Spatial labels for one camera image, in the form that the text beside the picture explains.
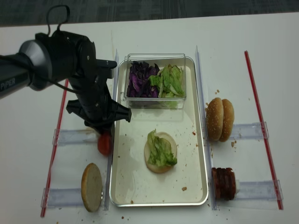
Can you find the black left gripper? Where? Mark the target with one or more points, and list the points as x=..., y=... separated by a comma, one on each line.
x=94, y=104

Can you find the red tomato slice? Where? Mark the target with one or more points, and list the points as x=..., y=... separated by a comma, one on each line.
x=104, y=144

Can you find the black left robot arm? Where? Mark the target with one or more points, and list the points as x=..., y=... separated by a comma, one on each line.
x=49, y=59

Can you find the lettuce leaf on bun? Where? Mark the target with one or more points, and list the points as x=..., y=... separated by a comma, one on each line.
x=160, y=149

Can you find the green lettuce in container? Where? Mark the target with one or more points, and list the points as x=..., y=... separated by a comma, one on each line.
x=168, y=83

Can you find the stack of meat patties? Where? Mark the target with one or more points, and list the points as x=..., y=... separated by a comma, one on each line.
x=224, y=183

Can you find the upper left clear holder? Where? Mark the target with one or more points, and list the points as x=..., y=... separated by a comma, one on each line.
x=66, y=137

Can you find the clear holder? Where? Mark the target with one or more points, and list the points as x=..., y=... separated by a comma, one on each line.
x=262, y=190
x=58, y=198
x=66, y=137
x=253, y=131

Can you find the chopped purple cabbage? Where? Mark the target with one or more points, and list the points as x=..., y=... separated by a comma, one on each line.
x=143, y=80

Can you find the cut bun half left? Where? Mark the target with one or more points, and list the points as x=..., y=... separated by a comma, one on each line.
x=91, y=187

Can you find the white rectangular metal tray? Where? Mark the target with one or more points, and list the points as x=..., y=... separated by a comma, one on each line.
x=132, y=183

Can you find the bottom bun on tray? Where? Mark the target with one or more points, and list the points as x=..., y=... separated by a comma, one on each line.
x=171, y=144

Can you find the left red straw strip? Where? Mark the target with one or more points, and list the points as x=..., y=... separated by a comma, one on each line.
x=47, y=187

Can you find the red straw strip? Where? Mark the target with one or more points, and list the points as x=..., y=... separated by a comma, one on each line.
x=47, y=187
x=266, y=141

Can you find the clear plastic salad container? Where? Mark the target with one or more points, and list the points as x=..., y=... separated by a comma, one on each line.
x=161, y=60

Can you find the lower left clear holder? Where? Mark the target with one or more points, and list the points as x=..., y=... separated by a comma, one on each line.
x=58, y=198

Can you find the front sesame bun top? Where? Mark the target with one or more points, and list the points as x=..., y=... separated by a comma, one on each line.
x=214, y=119

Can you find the rear bun top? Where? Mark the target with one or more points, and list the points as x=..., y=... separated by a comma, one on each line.
x=228, y=120

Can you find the upper right clear holder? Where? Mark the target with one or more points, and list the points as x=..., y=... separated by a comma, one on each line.
x=253, y=131

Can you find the lower right clear holder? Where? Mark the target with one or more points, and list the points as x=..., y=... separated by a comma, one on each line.
x=262, y=190

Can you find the right red straw strip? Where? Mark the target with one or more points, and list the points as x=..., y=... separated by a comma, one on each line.
x=266, y=141

